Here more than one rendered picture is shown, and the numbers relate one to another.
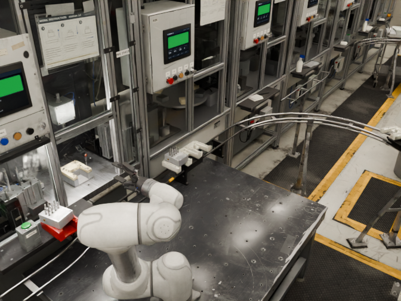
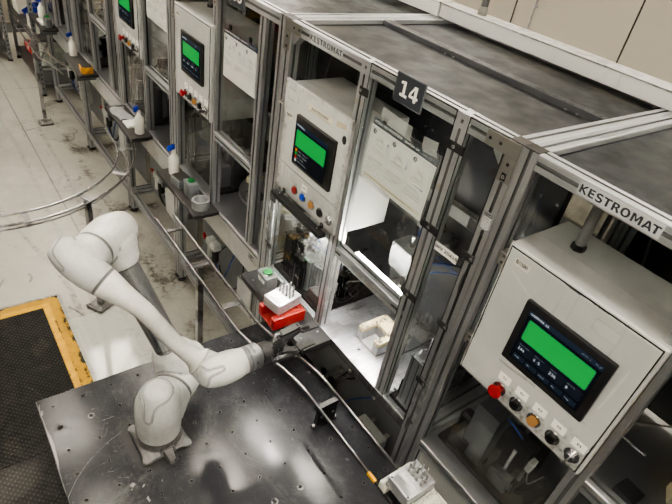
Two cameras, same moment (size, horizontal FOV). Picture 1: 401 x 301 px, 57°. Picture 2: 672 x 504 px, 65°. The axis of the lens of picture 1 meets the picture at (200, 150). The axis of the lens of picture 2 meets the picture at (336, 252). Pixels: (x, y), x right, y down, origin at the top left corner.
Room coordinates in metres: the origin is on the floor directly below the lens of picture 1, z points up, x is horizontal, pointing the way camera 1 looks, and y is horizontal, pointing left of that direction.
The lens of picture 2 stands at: (1.89, -0.92, 2.49)
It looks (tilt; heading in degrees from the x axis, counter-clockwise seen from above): 35 degrees down; 102
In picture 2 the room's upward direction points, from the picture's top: 11 degrees clockwise
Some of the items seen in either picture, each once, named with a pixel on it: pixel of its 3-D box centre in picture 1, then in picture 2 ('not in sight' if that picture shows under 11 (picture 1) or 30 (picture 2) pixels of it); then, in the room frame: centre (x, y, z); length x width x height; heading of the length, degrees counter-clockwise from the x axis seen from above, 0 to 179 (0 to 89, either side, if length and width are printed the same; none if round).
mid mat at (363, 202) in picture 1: (379, 202); not in sight; (2.75, -1.70, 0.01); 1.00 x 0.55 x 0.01; 144
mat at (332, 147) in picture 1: (369, 100); not in sight; (5.19, -2.54, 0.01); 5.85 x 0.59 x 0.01; 144
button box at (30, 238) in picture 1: (28, 234); (268, 282); (1.26, 0.80, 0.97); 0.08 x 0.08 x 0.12; 54
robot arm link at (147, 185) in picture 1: (150, 188); (252, 357); (1.44, 0.24, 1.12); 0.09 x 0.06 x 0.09; 144
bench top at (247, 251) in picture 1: (193, 239); (253, 499); (1.57, 0.03, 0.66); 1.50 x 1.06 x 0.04; 144
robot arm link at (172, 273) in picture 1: (172, 275); (159, 406); (1.15, 0.11, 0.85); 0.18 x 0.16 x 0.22; 96
